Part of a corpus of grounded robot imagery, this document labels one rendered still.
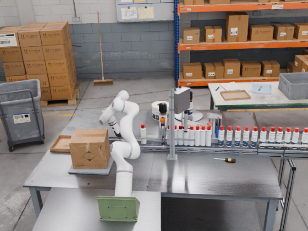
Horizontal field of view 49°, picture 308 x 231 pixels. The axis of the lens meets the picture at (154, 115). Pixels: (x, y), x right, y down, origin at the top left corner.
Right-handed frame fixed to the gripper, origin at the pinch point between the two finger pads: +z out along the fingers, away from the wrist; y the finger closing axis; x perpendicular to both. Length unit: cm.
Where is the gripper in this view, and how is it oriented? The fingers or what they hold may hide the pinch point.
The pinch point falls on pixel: (119, 136)
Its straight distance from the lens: 326.9
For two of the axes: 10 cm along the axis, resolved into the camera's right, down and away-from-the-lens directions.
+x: -9.2, 2.9, 2.6
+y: 1.2, -4.5, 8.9
